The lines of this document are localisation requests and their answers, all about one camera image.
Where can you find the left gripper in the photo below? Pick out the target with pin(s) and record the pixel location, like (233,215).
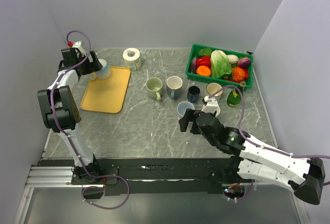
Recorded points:
(95,66)

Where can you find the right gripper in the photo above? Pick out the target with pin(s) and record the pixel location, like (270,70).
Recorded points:
(190,115)

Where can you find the white blue mug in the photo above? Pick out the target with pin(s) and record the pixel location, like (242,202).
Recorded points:
(104,73)

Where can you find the dark blue mug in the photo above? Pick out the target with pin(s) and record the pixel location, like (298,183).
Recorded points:
(193,94)

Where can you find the cream beige mug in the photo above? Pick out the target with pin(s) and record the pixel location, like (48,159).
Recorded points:
(212,88)

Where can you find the light green mug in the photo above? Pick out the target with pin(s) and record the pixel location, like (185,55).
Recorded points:
(154,88)

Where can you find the light blue faceted mug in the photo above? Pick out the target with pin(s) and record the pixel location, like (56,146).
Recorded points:
(216,111)

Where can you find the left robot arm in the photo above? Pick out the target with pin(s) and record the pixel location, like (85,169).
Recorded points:
(60,112)

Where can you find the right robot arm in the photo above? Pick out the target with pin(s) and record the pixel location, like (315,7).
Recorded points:
(258,161)

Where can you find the yellow tray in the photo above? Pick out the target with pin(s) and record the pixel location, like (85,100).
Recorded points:
(107,96)

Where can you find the toilet paper roll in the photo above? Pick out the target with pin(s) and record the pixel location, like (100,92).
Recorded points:
(132,58)

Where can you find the orange tomato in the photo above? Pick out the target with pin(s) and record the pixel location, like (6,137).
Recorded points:
(203,71)

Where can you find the green glass bottle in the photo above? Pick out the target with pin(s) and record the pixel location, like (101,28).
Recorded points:
(234,98)

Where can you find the purple eggplant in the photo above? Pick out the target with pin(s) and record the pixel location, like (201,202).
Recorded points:
(193,66)

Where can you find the red bell pepper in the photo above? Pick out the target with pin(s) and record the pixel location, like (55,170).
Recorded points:
(204,61)

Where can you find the cabbage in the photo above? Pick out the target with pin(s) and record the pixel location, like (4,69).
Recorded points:
(220,66)

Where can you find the green plastic crate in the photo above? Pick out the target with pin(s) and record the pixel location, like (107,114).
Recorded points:
(196,47)

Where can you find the orange pumpkin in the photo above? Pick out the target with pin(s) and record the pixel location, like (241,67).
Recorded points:
(238,74)

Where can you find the green bell pepper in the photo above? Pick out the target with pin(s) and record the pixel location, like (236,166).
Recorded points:
(204,52)

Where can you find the white garlic bulb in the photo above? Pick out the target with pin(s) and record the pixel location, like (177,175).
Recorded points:
(233,59)

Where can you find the purple onion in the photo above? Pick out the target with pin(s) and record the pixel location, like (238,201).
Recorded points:
(244,62)

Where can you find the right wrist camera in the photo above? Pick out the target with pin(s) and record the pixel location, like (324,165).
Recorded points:
(208,104)

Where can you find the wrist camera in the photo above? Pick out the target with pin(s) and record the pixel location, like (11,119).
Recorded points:
(208,104)
(77,44)

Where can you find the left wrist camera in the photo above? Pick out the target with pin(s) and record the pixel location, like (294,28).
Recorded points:
(77,44)

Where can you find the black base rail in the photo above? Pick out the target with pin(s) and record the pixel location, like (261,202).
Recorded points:
(142,175)

